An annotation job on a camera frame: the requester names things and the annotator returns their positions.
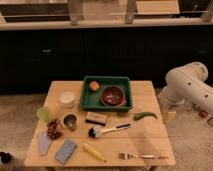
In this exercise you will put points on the metal fork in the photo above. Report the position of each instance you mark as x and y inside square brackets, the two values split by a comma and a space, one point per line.
[127, 156]

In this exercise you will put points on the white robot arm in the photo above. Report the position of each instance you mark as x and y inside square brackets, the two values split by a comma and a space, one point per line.
[187, 83]

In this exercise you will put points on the white cup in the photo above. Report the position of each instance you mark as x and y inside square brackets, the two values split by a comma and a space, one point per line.
[67, 99]

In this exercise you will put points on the bunch of dark grapes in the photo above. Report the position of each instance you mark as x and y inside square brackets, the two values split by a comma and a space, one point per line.
[52, 129]

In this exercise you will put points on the wooden block sponge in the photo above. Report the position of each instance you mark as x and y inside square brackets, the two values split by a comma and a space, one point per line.
[96, 118]

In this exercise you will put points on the black and white brush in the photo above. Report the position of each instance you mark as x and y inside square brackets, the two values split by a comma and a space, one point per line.
[98, 131]

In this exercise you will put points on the brown wooden bowl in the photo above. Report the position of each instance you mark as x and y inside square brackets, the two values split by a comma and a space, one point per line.
[112, 96]

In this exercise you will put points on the light green cup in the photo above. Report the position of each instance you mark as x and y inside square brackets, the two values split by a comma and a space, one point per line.
[43, 113]

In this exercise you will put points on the green plastic tray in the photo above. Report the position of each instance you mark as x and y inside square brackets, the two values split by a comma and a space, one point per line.
[91, 100]

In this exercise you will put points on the grey spatula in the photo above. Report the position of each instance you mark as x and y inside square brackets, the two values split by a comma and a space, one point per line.
[44, 143]

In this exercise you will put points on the blue sponge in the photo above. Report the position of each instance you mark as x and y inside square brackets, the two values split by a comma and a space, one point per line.
[65, 151]

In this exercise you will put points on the dark object on floor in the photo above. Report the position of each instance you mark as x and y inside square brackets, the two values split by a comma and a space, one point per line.
[5, 157]

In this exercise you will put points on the green pepper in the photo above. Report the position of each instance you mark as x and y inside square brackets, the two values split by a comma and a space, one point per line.
[142, 115]

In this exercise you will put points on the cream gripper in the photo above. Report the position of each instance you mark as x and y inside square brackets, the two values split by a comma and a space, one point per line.
[168, 115]

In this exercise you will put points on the orange fruit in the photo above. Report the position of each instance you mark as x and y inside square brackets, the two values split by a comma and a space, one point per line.
[93, 85]

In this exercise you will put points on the metal cup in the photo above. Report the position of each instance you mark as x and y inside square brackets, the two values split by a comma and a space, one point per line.
[70, 122]

